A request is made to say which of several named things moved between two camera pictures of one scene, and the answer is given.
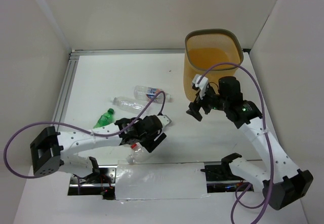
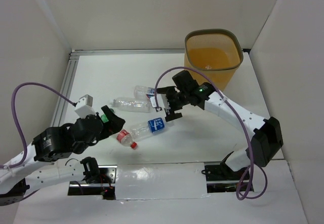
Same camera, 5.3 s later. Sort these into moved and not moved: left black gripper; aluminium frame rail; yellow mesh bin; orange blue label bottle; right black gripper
Moved: right black gripper; left black gripper
Not moved: yellow mesh bin; aluminium frame rail; orange blue label bottle
